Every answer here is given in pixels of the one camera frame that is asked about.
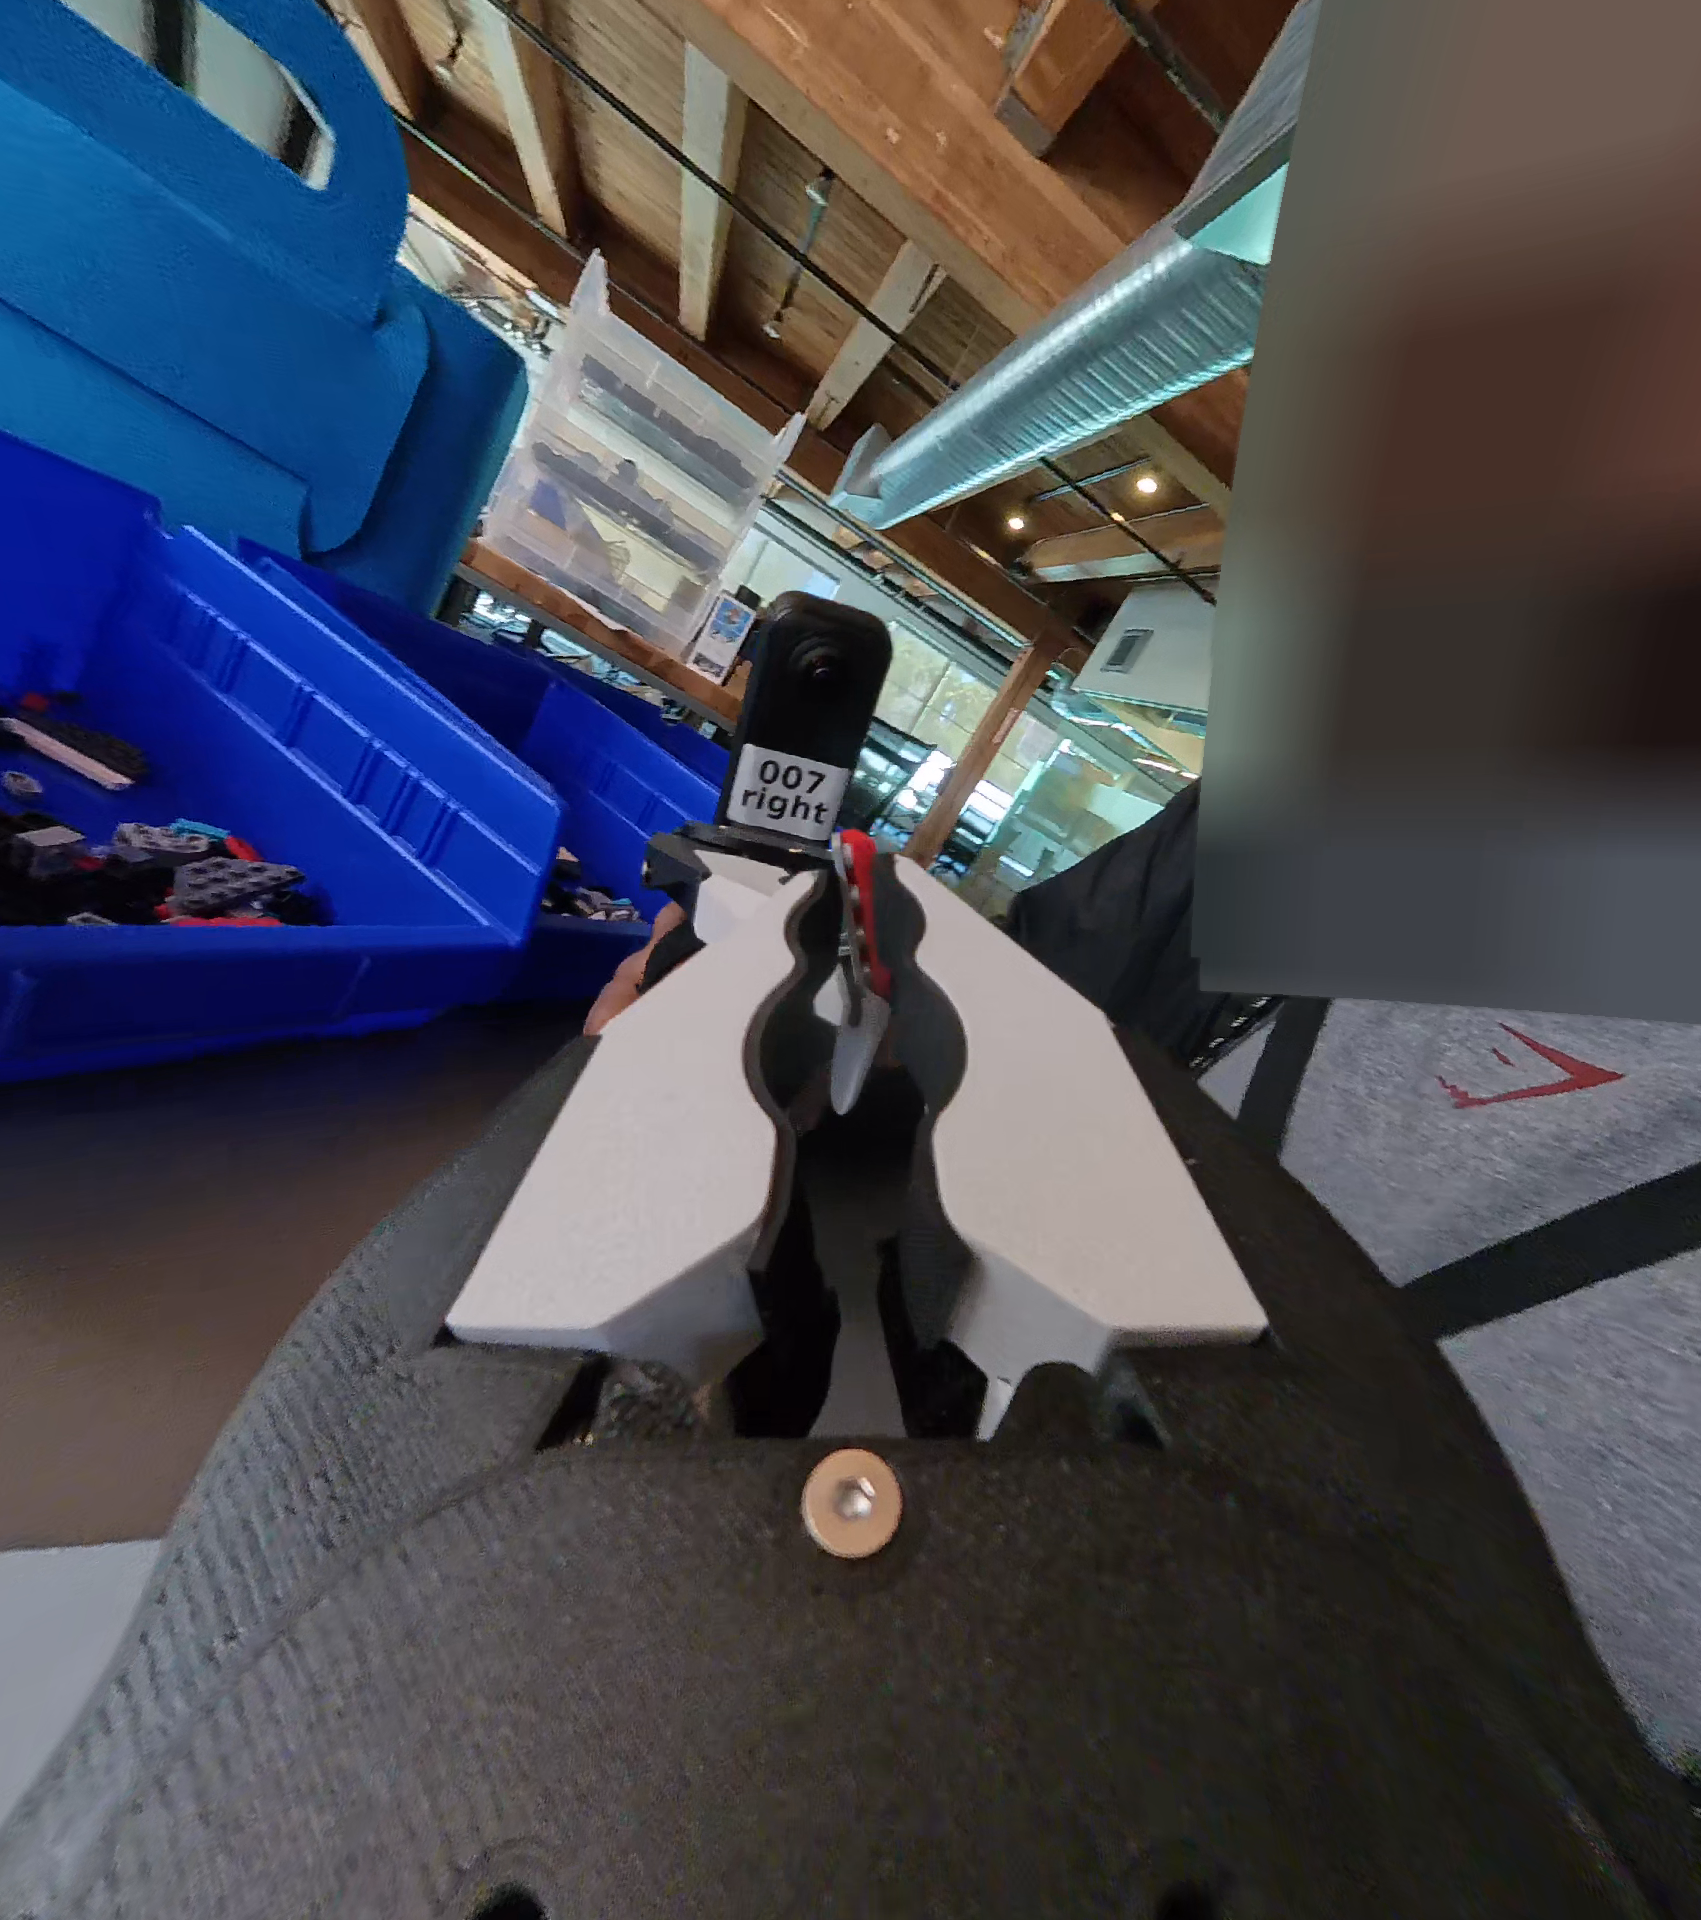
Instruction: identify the person's upper body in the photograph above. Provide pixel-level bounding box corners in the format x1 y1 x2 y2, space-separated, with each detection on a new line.
1180 989 1701 1825

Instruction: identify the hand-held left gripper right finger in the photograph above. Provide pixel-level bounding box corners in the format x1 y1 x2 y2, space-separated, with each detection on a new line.
872 856 1272 1436

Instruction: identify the small printed card box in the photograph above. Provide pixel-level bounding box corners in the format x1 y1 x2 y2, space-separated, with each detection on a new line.
684 591 761 677

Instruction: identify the person's right hand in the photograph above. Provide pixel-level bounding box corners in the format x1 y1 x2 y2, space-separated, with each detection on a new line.
585 942 659 1040

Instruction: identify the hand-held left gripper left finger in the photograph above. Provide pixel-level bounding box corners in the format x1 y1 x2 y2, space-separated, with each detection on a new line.
443 868 839 1436

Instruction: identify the blue plastic bin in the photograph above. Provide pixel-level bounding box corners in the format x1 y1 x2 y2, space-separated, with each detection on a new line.
0 382 562 1104
242 541 732 1000

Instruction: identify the wooden table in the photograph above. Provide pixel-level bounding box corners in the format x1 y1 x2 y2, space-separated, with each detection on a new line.
458 541 747 730

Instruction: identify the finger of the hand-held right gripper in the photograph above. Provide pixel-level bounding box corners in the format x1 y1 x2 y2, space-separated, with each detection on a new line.
691 868 796 951

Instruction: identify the person's right forearm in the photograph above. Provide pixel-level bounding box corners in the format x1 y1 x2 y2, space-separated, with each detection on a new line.
1006 781 1206 1059

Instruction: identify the blue felt bag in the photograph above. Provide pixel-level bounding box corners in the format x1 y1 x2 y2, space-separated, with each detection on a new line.
0 0 529 609

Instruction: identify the wooden post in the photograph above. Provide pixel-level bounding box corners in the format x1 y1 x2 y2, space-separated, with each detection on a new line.
918 632 1077 865

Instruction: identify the silver ventilation duct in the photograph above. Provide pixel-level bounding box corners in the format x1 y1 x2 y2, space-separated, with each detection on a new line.
832 0 1317 531

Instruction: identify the stack of clear plastic bins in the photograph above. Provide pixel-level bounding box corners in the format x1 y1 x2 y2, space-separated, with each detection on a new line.
481 253 807 654

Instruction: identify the large pile of toy bricks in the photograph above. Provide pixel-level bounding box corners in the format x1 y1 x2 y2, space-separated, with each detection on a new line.
0 660 334 934

